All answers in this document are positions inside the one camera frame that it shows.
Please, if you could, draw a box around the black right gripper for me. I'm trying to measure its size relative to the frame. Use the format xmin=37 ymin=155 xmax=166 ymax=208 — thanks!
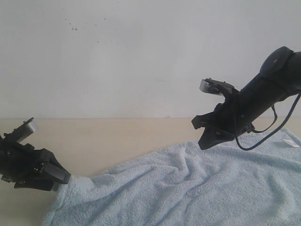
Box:
xmin=191 ymin=90 xmax=255 ymax=150

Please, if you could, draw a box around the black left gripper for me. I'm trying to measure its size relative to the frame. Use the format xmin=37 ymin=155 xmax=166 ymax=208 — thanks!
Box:
xmin=0 ymin=134 xmax=71 ymax=191

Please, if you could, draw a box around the light blue fluffy towel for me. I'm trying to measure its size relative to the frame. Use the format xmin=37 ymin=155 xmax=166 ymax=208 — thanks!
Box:
xmin=42 ymin=129 xmax=301 ymax=226

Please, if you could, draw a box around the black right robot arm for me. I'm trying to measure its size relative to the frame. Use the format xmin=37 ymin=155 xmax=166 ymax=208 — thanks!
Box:
xmin=191 ymin=46 xmax=301 ymax=150

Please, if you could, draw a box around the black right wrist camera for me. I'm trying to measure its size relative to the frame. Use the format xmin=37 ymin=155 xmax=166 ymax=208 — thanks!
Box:
xmin=199 ymin=78 xmax=238 ymax=96

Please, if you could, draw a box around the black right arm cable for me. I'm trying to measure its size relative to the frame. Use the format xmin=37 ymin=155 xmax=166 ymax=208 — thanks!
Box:
xmin=234 ymin=93 xmax=301 ymax=151

